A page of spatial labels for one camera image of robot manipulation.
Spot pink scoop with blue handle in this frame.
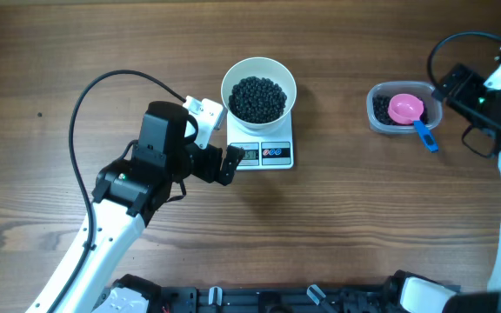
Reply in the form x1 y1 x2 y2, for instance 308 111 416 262
388 94 438 153

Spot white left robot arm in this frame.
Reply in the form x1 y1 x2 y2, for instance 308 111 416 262
29 97 244 312

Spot white digital kitchen scale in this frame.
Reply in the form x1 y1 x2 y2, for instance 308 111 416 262
227 114 294 170

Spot black beans in bowl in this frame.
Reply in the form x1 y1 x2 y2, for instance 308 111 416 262
228 77 287 124

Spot white bowl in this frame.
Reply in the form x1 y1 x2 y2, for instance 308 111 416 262
221 57 297 136

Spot clear plastic bean container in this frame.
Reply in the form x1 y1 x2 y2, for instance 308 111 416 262
366 81 443 135

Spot black beans in container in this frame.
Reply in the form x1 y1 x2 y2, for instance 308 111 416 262
372 95 428 126

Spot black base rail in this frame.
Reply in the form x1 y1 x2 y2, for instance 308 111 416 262
91 273 404 313

